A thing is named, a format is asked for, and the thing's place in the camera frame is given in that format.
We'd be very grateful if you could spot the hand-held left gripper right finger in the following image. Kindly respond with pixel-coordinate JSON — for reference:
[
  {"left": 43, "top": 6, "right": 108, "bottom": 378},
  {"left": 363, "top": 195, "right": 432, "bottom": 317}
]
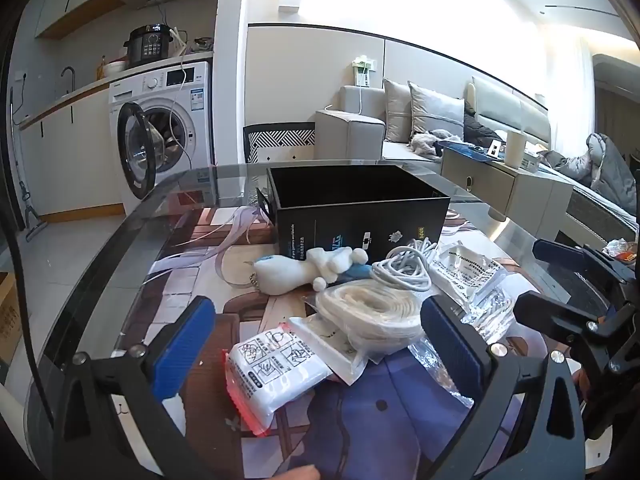
[{"left": 420, "top": 294, "right": 586, "bottom": 480}]

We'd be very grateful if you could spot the black pressure cooker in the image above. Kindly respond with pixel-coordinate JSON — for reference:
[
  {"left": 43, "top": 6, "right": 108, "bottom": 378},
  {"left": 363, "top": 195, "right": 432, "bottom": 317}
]
[{"left": 125, "top": 24, "right": 176, "bottom": 67}]

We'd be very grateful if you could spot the grey fuzzy cloth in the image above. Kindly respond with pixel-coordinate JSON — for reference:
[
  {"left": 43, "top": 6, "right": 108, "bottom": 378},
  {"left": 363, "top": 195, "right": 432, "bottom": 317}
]
[{"left": 410, "top": 130, "right": 465, "bottom": 157}]

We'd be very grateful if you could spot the white and blue plush toy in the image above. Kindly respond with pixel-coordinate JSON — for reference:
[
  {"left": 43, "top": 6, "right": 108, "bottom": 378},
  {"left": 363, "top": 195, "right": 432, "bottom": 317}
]
[{"left": 245, "top": 247, "right": 373, "bottom": 295}]

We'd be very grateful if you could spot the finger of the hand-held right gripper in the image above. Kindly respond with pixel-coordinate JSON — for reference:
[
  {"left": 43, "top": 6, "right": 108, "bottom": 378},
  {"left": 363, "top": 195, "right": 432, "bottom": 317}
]
[
  {"left": 515, "top": 290, "right": 633, "bottom": 356},
  {"left": 532, "top": 239, "right": 640, "bottom": 286}
]

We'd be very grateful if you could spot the floor mop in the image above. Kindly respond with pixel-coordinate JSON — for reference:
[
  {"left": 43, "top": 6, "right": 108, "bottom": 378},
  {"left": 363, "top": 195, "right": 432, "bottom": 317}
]
[{"left": 9, "top": 87, "right": 48, "bottom": 242}]

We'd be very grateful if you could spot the grey pillow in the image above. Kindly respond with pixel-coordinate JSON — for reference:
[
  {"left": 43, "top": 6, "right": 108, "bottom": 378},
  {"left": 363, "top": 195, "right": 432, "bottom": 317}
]
[
  {"left": 382, "top": 78, "right": 416, "bottom": 143},
  {"left": 407, "top": 81, "right": 466, "bottom": 143}
]

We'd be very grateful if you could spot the black cardboard box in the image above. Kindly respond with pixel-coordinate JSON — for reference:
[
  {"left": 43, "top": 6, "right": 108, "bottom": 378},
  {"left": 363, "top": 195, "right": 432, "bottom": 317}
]
[{"left": 256, "top": 164, "right": 452, "bottom": 265}]

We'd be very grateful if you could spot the red-edged white packet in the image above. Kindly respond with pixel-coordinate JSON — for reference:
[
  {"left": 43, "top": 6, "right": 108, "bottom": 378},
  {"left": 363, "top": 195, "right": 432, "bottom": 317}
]
[{"left": 222, "top": 327, "right": 333, "bottom": 436}]

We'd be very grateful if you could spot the orange snack packet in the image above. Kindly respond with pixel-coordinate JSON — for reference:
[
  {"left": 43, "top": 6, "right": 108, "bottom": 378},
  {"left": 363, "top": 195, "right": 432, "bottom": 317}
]
[{"left": 604, "top": 239, "right": 640, "bottom": 264}]

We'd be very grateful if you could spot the bagged white rope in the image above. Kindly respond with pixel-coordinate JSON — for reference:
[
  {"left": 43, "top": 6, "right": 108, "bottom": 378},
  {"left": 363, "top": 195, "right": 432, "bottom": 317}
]
[{"left": 302, "top": 280, "right": 436, "bottom": 366}]

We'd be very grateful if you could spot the beige sofa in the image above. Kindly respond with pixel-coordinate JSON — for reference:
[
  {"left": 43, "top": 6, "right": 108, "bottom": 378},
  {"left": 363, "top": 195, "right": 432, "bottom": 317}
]
[{"left": 315, "top": 76, "right": 551, "bottom": 163}]

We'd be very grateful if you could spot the black jacket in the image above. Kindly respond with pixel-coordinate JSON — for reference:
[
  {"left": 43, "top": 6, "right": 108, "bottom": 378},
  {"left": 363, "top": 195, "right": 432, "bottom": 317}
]
[{"left": 462, "top": 110, "right": 502, "bottom": 147}]

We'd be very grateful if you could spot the person's left hand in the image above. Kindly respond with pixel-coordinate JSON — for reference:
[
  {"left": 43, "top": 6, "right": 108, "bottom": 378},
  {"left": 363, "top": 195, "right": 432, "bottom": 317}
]
[{"left": 272, "top": 465, "right": 321, "bottom": 480}]

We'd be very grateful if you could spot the person's right hand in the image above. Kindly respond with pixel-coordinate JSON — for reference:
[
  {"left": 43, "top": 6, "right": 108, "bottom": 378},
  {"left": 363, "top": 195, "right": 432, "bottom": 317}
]
[{"left": 571, "top": 367, "right": 596, "bottom": 403}]

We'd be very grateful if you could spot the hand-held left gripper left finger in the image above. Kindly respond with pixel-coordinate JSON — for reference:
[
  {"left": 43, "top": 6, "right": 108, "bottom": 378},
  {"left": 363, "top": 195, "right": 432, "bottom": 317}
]
[{"left": 52, "top": 296, "right": 217, "bottom": 480}]

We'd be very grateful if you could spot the clear printed packet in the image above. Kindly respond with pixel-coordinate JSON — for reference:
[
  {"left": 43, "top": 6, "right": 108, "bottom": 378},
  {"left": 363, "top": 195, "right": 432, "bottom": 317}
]
[{"left": 430, "top": 245, "right": 516, "bottom": 311}]

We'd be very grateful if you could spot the wall socket with charger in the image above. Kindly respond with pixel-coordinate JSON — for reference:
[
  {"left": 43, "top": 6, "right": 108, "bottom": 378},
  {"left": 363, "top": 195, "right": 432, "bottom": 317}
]
[{"left": 350, "top": 55, "right": 378, "bottom": 88}]

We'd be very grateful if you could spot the grey down jacket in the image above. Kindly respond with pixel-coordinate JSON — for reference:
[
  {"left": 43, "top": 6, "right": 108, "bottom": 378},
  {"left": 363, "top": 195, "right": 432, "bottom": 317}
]
[{"left": 545, "top": 132, "right": 638, "bottom": 211}]

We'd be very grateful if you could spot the white cable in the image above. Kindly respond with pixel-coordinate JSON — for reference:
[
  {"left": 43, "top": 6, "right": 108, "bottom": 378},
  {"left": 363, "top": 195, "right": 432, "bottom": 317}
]
[{"left": 372, "top": 239, "right": 438, "bottom": 292}]

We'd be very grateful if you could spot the beige side cabinet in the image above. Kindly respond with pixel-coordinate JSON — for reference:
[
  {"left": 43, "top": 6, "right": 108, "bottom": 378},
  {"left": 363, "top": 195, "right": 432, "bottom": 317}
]
[{"left": 441, "top": 142, "right": 576, "bottom": 222}]

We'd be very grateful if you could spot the brown cardboard box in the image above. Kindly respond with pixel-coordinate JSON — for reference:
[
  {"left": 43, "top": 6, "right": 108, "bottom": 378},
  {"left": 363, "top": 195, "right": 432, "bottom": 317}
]
[{"left": 0, "top": 272, "right": 23, "bottom": 367}]

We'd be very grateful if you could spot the patterned black chair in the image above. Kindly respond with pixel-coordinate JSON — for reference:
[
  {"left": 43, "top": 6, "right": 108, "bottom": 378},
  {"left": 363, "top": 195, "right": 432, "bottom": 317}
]
[{"left": 242, "top": 122, "right": 317, "bottom": 165}]

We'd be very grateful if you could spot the crinkled clear plastic bag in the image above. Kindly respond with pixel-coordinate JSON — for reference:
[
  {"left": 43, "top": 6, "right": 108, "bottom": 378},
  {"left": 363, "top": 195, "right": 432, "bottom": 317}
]
[{"left": 407, "top": 285, "right": 517, "bottom": 408}]

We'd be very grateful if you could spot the white cup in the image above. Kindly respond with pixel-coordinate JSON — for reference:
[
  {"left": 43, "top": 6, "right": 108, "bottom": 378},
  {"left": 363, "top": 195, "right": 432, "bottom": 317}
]
[{"left": 504, "top": 130, "right": 526, "bottom": 168}]

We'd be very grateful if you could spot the blue flat board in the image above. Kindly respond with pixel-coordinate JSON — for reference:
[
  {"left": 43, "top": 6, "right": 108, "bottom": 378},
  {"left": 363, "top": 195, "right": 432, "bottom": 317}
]
[{"left": 445, "top": 141, "right": 505, "bottom": 162}]

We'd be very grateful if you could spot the white washing machine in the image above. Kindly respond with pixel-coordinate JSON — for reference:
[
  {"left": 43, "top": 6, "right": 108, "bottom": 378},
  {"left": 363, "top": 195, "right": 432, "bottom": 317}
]
[{"left": 109, "top": 61, "right": 213, "bottom": 216}]

